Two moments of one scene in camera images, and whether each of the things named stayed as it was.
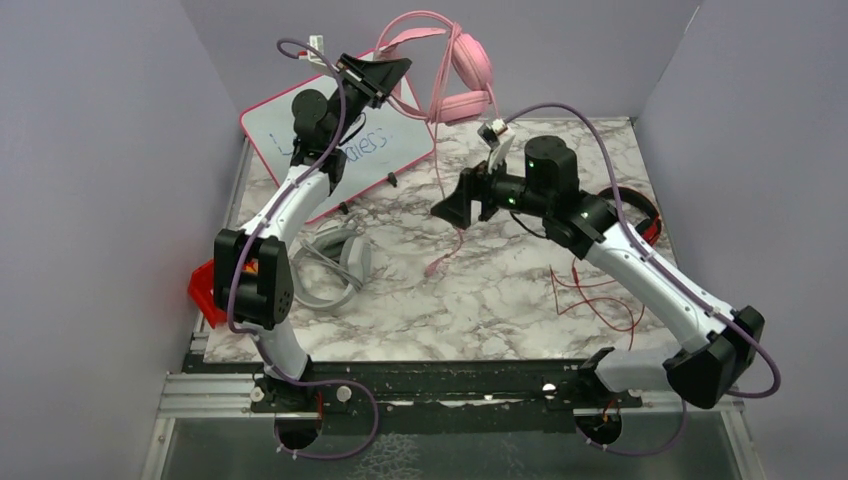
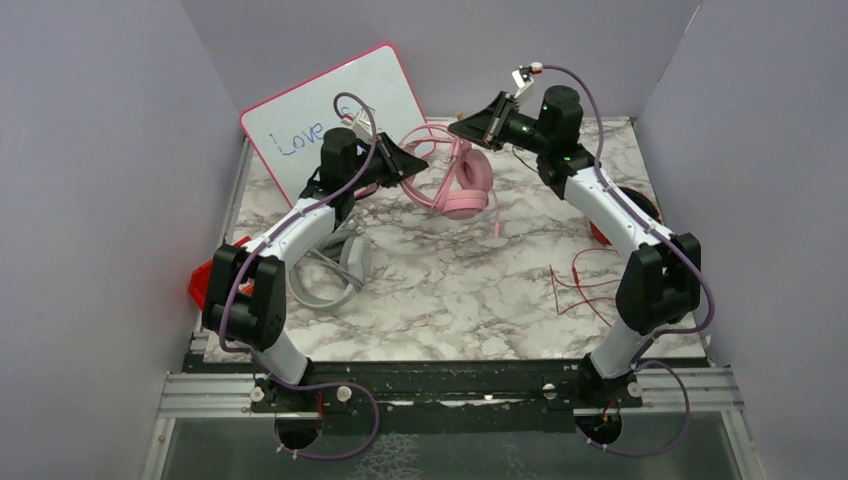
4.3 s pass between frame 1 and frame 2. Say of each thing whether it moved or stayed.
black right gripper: moved
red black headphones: stayed
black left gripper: moved
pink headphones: moved
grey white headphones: stayed
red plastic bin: stayed
